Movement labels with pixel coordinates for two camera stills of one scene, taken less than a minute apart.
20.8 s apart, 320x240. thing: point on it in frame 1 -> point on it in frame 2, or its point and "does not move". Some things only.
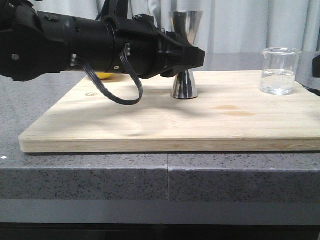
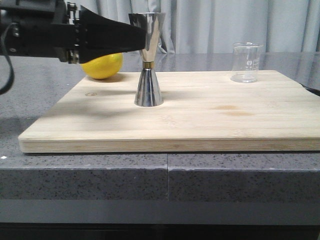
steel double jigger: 186,27 -> 149,93
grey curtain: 225,26 does not move
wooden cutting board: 230,114 does not move
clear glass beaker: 278,70 -> 245,62
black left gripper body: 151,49 -> 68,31
